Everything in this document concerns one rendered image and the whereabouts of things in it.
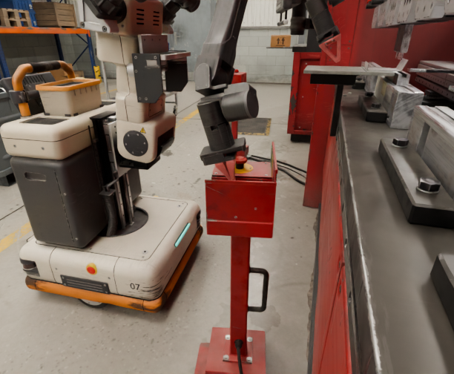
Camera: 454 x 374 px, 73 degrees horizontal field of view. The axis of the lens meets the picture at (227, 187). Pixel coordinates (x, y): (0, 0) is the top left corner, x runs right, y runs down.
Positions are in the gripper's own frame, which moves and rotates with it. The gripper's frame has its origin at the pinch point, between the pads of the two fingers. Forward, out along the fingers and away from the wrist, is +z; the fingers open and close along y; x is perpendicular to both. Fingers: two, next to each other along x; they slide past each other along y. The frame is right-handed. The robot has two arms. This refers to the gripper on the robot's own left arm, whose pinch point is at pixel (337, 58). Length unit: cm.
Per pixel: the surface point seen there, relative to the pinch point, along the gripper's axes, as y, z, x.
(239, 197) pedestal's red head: -54, 14, 28
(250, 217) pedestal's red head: -54, 20, 28
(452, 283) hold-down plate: -88, 16, -3
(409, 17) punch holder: -22.5, -2.3, -17.8
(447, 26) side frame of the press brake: 87, 16, -51
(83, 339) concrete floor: -50, 50, 122
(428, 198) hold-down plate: -72, 17, -5
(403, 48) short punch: -3.4, 5.8, -17.3
